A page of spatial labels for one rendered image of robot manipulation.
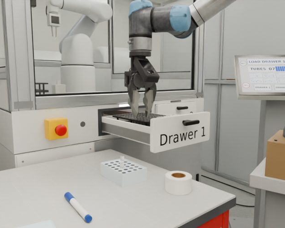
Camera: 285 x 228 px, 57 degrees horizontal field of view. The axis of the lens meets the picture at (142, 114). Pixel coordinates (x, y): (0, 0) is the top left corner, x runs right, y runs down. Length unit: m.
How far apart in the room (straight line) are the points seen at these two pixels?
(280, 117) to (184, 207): 1.23
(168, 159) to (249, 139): 1.49
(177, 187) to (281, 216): 0.39
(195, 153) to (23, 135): 0.95
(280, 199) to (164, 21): 0.64
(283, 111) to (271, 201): 0.92
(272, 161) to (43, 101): 0.77
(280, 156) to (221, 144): 2.13
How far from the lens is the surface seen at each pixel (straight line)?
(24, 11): 1.01
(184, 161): 1.50
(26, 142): 0.99
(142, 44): 0.85
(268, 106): 1.75
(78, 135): 1.06
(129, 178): 0.74
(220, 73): 2.91
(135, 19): 0.86
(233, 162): 2.93
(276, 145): 0.87
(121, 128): 0.99
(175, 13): 0.82
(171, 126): 0.88
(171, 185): 0.70
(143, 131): 0.89
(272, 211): 0.97
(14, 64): 0.97
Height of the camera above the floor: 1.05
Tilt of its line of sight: 8 degrees down
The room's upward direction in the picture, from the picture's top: straight up
